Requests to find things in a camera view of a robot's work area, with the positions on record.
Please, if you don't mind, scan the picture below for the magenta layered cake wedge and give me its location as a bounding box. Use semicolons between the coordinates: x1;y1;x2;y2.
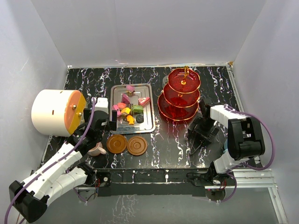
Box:
121;93;130;105

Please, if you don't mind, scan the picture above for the orange fish shaped pastry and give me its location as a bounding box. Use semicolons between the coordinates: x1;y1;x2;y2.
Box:
126;115;135;125

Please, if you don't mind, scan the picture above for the salmon pink cake piece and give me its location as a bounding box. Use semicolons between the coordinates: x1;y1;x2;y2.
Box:
117;103;127;110

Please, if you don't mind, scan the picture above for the brown wooden coaster right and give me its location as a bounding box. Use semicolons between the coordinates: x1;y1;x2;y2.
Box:
127;136;148;156

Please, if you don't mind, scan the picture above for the brown wooden coaster left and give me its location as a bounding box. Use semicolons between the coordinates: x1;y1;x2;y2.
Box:
107;134;128;154

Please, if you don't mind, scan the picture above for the white cylindrical drum container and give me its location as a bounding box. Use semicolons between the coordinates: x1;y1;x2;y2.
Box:
31;90;86;137

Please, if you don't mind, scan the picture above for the pink roll cake top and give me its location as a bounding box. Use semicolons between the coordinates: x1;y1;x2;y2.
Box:
126;85;135;92

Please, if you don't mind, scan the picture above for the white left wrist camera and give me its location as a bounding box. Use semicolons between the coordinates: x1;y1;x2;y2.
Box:
94;98;108;113

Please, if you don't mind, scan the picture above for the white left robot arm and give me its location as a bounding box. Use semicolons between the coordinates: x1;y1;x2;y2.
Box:
4;109;117;223

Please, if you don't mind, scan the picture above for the aluminium frame rail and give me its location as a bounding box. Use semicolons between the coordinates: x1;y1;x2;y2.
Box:
228;63;289;224

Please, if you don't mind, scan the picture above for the yellow orange cake piece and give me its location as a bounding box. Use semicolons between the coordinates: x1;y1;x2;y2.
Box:
121;107;131;116

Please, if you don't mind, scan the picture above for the red white strawberry cake slice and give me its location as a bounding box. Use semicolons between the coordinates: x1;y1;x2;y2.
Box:
138;97;150;107

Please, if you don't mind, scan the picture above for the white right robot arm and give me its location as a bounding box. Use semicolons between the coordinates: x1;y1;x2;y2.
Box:
187;99;265;185

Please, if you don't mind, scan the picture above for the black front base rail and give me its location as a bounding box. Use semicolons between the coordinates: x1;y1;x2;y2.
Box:
96;168;235;197

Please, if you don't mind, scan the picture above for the brown wooden coaster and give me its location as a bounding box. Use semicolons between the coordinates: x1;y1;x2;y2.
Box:
127;136;148;156
107;134;128;154

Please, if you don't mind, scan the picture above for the green striped macaron cake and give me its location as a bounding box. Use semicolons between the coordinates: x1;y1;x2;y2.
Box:
131;105;143;114

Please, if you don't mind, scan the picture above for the blue ceramic cup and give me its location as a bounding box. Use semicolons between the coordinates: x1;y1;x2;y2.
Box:
223;139;228;153

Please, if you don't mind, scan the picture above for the dark chocolate cookie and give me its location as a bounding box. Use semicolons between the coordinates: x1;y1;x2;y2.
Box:
135;114;144;123

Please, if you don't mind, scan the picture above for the clear tape roll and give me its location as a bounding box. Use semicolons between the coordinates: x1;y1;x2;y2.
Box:
162;76;168;88

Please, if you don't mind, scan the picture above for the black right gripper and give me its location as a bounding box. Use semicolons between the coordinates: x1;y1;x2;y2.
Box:
188;116;219;145

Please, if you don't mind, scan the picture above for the red three-tier cake stand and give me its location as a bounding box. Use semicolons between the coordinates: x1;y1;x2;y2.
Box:
157;66;201;121

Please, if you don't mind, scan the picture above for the silver metal tray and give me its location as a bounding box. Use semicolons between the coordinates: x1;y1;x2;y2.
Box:
110;84;156;134

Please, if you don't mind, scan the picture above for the pink ceramic cup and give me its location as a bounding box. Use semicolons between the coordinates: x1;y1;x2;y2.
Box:
87;142;107;157

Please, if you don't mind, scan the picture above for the pink square cake block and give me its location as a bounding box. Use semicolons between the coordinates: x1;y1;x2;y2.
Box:
112;105;121;117

